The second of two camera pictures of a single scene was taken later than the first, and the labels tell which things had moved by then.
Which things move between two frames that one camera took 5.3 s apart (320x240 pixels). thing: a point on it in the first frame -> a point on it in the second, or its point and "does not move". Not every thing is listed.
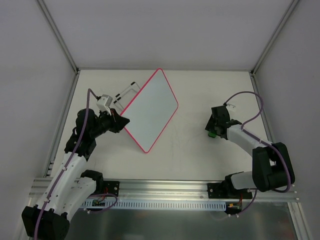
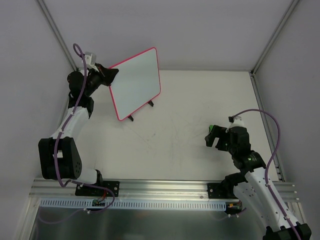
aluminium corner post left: [74, 65] does not move
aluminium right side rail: [262, 107] does not move
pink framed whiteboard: [150, 110] -> [136, 84]
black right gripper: [216, 127] -> [219, 138]
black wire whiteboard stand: [132, 84] -> [150, 102]
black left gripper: [114, 122] -> [104, 75]
